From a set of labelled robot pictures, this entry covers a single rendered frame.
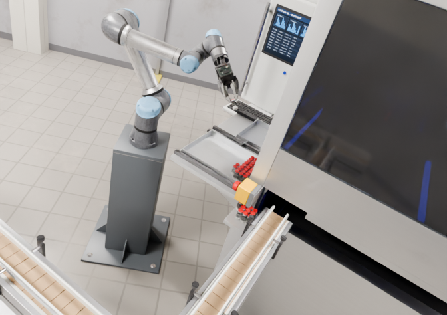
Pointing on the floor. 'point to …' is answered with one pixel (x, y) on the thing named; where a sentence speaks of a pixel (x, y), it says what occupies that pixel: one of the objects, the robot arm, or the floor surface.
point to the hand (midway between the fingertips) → (233, 99)
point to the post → (295, 88)
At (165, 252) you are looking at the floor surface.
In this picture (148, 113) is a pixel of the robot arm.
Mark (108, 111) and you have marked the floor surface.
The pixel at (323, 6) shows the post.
